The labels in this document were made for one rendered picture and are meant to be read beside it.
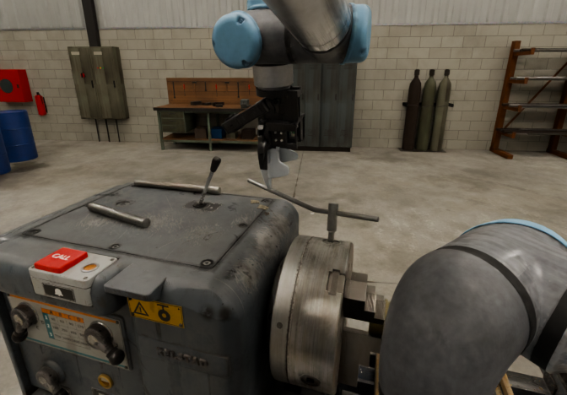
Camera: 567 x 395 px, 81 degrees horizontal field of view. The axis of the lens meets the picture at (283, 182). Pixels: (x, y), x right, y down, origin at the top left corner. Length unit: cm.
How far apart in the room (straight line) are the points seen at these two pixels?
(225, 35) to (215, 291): 39
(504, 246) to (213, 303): 41
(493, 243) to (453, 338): 12
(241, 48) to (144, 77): 765
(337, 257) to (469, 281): 38
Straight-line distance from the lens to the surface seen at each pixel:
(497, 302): 35
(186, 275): 61
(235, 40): 50
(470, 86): 777
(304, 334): 66
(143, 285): 61
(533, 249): 42
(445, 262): 35
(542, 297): 40
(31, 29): 953
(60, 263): 72
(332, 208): 72
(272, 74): 62
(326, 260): 68
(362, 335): 79
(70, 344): 89
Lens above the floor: 159
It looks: 19 degrees down
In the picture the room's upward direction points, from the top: straight up
